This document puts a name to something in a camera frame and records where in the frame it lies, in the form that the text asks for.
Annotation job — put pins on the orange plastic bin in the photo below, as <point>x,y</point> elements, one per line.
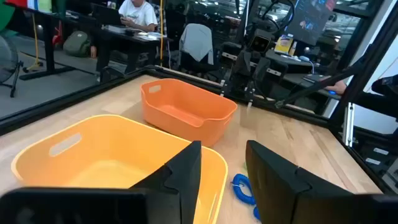
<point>186,124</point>

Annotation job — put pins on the black office chair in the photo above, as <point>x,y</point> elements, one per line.
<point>189,68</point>

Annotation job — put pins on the person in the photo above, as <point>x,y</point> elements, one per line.
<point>385,87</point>
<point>140,14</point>

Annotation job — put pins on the black desk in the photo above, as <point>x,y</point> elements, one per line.
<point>49,40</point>
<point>102,53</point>

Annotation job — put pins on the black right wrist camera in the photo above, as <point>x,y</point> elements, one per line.
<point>260,42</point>

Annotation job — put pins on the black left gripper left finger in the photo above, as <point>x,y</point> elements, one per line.
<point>174,199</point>

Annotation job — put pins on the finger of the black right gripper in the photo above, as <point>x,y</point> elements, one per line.
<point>261,73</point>
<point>242,65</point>

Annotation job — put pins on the green backpack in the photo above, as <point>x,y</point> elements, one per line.
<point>76,45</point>

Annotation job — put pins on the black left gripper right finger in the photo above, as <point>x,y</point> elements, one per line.
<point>280,196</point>

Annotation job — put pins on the yellow packet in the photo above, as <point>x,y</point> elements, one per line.
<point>283,44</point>

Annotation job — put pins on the grey jacket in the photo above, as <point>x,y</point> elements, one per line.
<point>196,42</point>

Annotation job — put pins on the person's hand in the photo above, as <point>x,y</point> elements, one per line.
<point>337,87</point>

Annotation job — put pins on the black laptop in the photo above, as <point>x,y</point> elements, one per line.
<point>105,15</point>

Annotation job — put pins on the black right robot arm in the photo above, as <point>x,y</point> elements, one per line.
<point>253,18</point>

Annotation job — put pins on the yellow plastic bin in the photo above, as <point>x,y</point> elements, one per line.
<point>93,149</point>

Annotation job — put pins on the dark computer monitor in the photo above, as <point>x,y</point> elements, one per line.
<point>311,21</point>

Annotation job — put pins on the black standing fan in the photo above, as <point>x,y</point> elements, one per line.
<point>6,59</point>

